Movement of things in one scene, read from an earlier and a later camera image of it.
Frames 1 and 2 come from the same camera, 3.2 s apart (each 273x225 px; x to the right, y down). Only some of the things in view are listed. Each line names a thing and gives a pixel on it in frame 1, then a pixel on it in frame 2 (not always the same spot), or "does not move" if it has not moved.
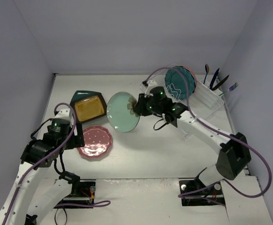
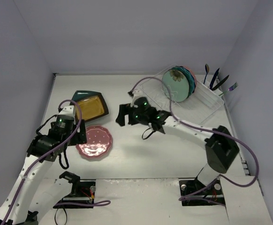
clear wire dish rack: [190, 92] does not move
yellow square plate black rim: [88, 108] does not move
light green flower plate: [120, 112] -> [175, 85]
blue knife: [213, 78] does not move
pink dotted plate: [97, 140] does not move
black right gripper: [139, 107] -> [130, 116]
